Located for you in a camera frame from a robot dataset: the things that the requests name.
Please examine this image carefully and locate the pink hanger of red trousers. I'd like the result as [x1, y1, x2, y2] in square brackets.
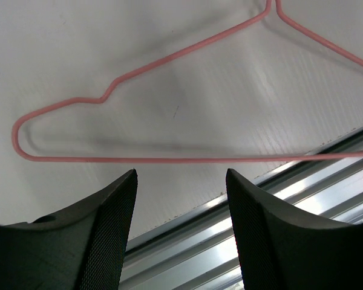
[11, 1, 363, 164]

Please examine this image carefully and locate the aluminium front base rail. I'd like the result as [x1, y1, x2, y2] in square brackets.
[117, 123, 363, 290]

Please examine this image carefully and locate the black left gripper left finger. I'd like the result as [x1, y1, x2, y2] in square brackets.
[0, 170, 138, 289]

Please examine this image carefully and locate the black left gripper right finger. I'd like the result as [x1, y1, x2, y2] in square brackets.
[226, 169, 363, 289]

